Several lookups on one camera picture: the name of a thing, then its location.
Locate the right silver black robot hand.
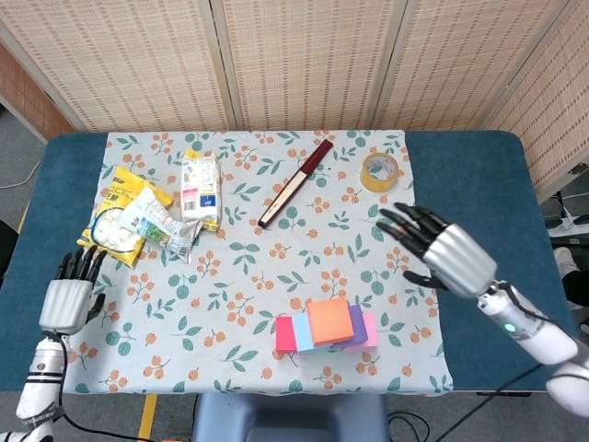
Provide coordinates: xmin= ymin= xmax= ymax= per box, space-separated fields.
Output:
xmin=375 ymin=202 xmax=499 ymax=298

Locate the orange block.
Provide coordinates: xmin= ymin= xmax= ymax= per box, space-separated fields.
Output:
xmin=306 ymin=297 xmax=355 ymax=347

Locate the white floor cable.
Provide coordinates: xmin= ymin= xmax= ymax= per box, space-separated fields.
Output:
xmin=0 ymin=160 xmax=40 ymax=189

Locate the white shoe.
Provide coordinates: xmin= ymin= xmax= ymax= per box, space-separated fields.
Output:
xmin=554 ymin=247 xmax=576 ymax=280

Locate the dark red folded fan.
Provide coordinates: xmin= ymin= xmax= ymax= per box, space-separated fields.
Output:
xmin=258 ymin=138 xmax=334 ymax=228

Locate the crumpled white green snack bag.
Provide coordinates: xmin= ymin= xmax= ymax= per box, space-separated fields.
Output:
xmin=114 ymin=186 xmax=203 ymax=265

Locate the black floor cable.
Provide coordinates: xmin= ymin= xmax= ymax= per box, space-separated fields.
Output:
xmin=388 ymin=411 xmax=432 ymax=442

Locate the hot pink block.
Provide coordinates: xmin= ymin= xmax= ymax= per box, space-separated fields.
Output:
xmin=275 ymin=316 xmax=298 ymax=355

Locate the yellow marshmallow snack bag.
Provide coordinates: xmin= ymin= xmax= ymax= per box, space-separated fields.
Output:
xmin=75 ymin=165 xmax=174 ymax=269

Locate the white snack bag blue label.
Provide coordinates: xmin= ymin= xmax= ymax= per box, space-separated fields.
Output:
xmin=178 ymin=154 xmax=223 ymax=223

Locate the yellow floor tape strip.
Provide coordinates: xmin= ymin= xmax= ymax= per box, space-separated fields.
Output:
xmin=136 ymin=394 xmax=158 ymax=442

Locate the bamboo folding screen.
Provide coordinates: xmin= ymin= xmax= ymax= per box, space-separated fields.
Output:
xmin=0 ymin=0 xmax=589 ymax=204

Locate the flat yellow snack bag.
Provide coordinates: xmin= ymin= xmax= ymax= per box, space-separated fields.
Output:
xmin=183 ymin=146 xmax=223 ymax=233

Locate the light pink block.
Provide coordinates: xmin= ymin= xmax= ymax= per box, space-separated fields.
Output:
xmin=344 ymin=312 xmax=380 ymax=354

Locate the floral fruit print tablecloth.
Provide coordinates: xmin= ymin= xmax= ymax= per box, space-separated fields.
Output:
xmin=52 ymin=130 xmax=455 ymax=397

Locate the purple block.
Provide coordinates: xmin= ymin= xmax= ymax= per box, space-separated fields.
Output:
xmin=330 ymin=304 xmax=369 ymax=350

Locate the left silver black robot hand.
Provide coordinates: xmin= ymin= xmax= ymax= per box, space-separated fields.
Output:
xmin=39 ymin=245 xmax=110 ymax=336

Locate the yellow packing tape roll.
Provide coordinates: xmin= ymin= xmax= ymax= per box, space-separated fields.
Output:
xmin=359 ymin=152 xmax=400 ymax=193

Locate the light blue block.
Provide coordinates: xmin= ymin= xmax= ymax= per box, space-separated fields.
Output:
xmin=292 ymin=312 xmax=323 ymax=355

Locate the blue grey robot base seat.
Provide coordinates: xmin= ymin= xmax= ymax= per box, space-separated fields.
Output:
xmin=191 ymin=393 xmax=391 ymax=442

